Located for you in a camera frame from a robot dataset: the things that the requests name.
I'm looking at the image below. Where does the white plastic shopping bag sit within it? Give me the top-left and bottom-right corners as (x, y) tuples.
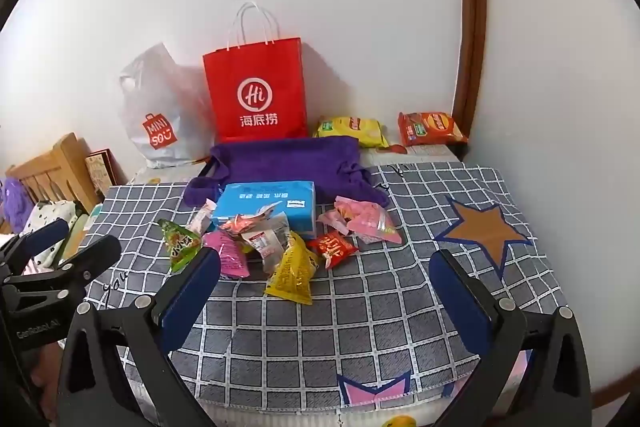
(118, 42), (218, 170)

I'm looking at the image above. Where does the magenta snack packet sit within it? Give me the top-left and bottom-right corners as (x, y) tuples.
(202, 229), (251, 279)

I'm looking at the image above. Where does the red paper bag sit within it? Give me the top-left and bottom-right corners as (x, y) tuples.
(202, 2), (308, 142)

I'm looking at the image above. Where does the blue tissue pack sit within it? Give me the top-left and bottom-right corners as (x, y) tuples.
(210, 180), (317, 240)

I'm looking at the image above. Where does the pale pink candy wrapper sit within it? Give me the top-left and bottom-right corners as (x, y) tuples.
(317, 212), (351, 236)

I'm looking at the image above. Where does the yellow chips bag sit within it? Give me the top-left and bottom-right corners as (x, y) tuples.
(313, 116), (390, 148)

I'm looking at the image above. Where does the person's left hand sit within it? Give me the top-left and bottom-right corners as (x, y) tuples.
(31, 341), (66, 408)

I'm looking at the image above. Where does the pink peach snack packet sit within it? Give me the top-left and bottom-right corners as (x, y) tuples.
(347, 209), (403, 245)

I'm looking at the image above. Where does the grey checked blanket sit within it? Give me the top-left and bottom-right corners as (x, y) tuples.
(82, 162), (571, 423)

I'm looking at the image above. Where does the purple plush toy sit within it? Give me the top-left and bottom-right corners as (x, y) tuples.
(0, 177), (35, 235)

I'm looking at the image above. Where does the green snack packet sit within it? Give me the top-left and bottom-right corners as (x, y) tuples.
(157, 219), (203, 273)

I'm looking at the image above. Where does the small white pink wrapper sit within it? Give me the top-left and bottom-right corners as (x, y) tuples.
(187, 199), (218, 235)

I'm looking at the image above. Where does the white packet with red label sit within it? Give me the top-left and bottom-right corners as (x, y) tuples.
(240, 212), (291, 275)

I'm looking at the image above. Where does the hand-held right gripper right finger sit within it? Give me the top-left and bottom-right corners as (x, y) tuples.
(429, 249), (593, 427)

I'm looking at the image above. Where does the red snack packet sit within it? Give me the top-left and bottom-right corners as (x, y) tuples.
(306, 231), (360, 270)

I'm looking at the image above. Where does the yellow snack packet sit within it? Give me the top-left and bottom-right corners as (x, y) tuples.
(264, 231), (320, 305)

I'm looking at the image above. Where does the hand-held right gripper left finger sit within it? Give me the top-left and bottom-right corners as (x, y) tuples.
(57, 249), (222, 427)

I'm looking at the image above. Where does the purple fabric bag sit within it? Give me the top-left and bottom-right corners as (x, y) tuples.
(184, 137), (391, 210)

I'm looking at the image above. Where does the white packet with red circle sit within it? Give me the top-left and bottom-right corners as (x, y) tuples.
(220, 202), (283, 238)

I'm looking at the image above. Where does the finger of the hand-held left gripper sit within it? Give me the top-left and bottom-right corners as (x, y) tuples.
(10, 234), (123, 290)
(0, 218), (71, 275)

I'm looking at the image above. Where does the brown patterned box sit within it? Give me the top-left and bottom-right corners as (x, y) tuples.
(84, 148), (128, 200)

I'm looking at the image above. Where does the white polka dot cloth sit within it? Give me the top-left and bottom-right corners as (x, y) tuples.
(22, 199), (78, 268)

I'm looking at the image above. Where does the white printed paper sheet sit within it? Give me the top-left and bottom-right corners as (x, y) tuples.
(360, 144), (461, 168)

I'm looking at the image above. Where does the brown wooden door frame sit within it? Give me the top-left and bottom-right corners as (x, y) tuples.
(452, 0), (488, 142)

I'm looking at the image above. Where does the orange chips bag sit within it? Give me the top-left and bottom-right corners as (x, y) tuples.
(397, 112), (469, 148)

